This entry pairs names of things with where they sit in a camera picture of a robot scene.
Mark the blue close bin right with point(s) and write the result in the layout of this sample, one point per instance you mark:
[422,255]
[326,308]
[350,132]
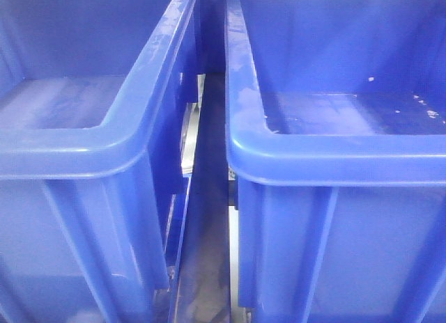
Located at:
[335,129]

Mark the blue close bin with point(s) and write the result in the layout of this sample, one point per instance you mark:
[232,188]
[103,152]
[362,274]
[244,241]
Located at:
[93,97]
[335,129]

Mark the blue close bin left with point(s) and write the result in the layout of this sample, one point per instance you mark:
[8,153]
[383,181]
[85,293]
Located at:
[93,97]

